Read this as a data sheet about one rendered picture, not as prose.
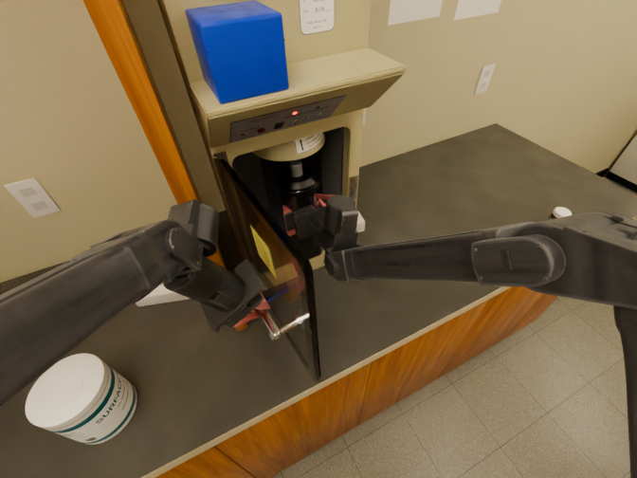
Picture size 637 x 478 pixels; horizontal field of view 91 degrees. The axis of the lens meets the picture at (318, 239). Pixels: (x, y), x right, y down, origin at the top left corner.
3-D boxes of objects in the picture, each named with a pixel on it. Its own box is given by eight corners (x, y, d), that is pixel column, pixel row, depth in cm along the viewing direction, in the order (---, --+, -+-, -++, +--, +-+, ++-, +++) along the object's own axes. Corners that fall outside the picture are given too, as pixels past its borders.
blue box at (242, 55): (204, 81, 48) (183, 9, 41) (265, 68, 51) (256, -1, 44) (220, 105, 41) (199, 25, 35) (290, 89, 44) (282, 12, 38)
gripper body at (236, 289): (206, 303, 51) (172, 288, 45) (252, 262, 51) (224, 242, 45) (220, 334, 48) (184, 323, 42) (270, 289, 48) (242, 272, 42)
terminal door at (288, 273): (258, 285, 85) (220, 155, 56) (319, 384, 66) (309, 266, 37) (256, 286, 84) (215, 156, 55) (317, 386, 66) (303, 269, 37)
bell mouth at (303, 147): (239, 134, 76) (234, 111, 72) (305, 117, 81) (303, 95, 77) (263, 170, 65) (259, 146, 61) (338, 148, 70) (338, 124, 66)
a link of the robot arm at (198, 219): (100, 267, 34) (168, 249, 32) (123, 186, 40) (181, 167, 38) (174, 301, 44) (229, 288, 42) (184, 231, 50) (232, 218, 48)
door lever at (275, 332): (277, 291, 59) (275, 283, 58) (302, 330, 54) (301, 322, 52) (251, 304, 58) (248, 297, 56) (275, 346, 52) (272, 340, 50)
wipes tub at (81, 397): (75, 396, 71) (28, 371, 60) (136, 370, 75) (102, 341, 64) (72, 458, 63) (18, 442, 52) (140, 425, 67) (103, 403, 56)
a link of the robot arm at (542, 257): (560, 300, 23) (635, 270, 27) (544, 223, 23) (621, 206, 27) (323, 283, 62) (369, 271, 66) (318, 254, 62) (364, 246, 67)
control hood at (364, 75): (207, 142, 55) (187, 82, 47) (365, 102, 64) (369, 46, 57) (223, 176, 47) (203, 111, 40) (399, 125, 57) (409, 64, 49)
